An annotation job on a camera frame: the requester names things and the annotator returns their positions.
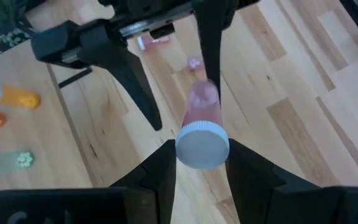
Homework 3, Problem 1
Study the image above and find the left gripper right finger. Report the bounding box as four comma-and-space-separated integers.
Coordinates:
225, 139, 321, 224

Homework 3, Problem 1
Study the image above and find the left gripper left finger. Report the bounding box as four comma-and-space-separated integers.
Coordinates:
109, 139, 177, 224

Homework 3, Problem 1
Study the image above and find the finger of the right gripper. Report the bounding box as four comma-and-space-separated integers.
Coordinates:
78, 22, 163, 132
193, 0, 239, 98

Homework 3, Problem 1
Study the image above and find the pink medicine bottle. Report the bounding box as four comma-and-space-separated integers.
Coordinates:
186, 55, 204, 72
175, 79, 231, 170
137, 34, 171, 51

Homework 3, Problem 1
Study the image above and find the green medicine bottle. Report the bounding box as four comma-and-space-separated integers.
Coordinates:
0, 150, 36, 177

